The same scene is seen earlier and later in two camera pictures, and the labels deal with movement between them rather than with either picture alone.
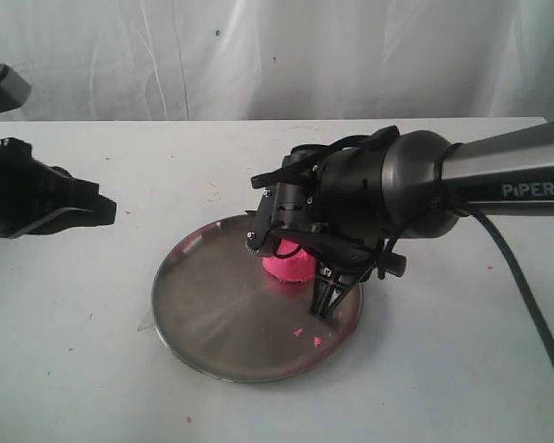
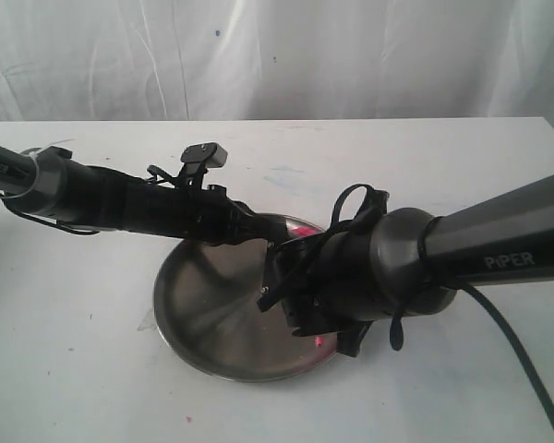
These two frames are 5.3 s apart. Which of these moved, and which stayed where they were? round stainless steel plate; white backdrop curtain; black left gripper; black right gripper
Moved: black right gripper; black left gripper
Stayed: round stainless steel plate; white backdrop curtain
